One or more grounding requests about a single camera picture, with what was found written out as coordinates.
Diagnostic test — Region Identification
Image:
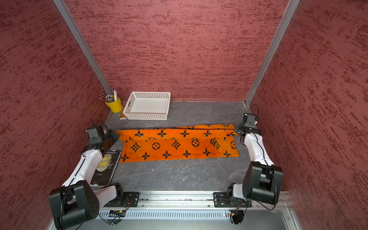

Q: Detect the orange black patterned pillowcase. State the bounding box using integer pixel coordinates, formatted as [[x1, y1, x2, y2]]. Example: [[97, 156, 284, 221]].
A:
[[117, 124, 239, 163]]

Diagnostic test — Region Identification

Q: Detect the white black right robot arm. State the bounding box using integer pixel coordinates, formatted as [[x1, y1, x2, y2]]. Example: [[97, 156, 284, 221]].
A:
[[227, 123, 283, 206]]

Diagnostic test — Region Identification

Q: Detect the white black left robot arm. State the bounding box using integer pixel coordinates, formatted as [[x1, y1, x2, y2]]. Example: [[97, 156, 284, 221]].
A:
[[48, 127, 124, 230]]

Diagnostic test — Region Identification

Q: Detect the orange white card box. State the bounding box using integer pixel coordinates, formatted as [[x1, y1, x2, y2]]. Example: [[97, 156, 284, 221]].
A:
[[120, 111, 127, 120]]

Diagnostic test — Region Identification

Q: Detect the yellow metal pencil bucket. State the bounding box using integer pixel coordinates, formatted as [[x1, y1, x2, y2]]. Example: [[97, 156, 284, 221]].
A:
[[105, 98, 123, 113]]

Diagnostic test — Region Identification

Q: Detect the black hardcover book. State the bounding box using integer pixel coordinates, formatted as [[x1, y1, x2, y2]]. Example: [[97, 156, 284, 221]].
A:
[[90, 149, 122, 187]]

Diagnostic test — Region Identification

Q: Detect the white perforated plastic basket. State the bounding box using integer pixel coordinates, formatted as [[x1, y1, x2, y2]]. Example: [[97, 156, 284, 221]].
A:
[[123, 92, 171, 120]]

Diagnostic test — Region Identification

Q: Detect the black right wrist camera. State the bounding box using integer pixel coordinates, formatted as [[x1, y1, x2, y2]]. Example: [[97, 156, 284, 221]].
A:
[[242, 114, 258, 128]]

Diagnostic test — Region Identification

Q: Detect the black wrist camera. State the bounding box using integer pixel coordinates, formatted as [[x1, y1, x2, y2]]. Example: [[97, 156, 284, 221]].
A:
[[86, 125, 105, 145], [242, 114, 258, 128]]

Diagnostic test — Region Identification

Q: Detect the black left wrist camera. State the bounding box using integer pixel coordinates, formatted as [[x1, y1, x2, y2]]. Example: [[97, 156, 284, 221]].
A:
[[86, 125, 105, 145]]

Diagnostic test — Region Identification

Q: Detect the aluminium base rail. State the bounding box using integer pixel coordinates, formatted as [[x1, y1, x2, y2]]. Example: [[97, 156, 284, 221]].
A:
[[58, 190, 294, 210]]

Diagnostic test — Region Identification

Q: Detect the right aluminium corner post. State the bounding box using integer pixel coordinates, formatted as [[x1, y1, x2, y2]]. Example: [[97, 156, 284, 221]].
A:
[[244, 0, 300, 108]]

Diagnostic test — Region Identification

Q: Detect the aluminium corner post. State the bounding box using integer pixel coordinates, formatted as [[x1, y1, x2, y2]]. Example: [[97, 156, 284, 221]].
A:
[[53, 0, 113, 94], [244, 0, 300, 108]]

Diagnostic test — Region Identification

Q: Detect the left aluminium corner post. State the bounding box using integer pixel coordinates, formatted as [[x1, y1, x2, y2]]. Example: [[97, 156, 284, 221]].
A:
[[53, 0, 113, 94]]

